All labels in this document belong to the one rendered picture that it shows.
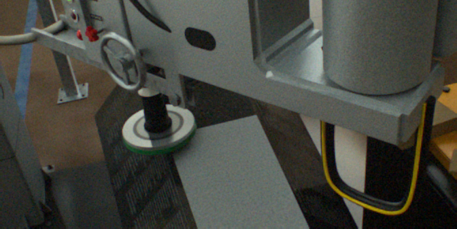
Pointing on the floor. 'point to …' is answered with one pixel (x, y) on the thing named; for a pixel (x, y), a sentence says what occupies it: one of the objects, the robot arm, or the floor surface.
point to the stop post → (70, 92)
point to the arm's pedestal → (19, 167)
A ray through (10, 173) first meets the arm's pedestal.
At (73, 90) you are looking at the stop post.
